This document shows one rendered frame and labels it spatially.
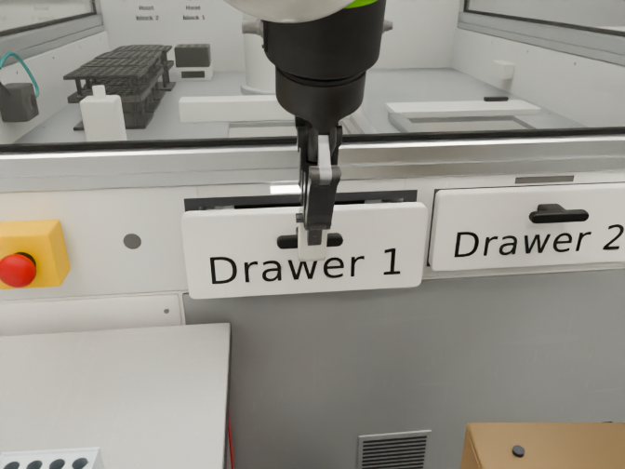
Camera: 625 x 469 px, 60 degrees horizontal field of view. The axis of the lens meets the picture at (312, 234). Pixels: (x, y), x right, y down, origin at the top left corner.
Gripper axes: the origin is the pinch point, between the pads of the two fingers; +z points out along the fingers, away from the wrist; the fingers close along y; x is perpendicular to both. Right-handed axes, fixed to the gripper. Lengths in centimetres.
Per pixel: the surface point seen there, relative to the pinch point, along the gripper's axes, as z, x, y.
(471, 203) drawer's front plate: 3.8, 21.2, -8.0
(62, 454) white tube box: 6.8, -23.7, 18.9
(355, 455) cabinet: 46.1, 8.2, 5.4
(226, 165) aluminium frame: -0.5, -9.3, -11.9
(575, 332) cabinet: 25.8, 41.1, -2.0
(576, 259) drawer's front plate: 12.2, 37.2, -5.0
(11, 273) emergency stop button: 5.4, -33.1, -1.5
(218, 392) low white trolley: 13.7, -11.0, 10.2
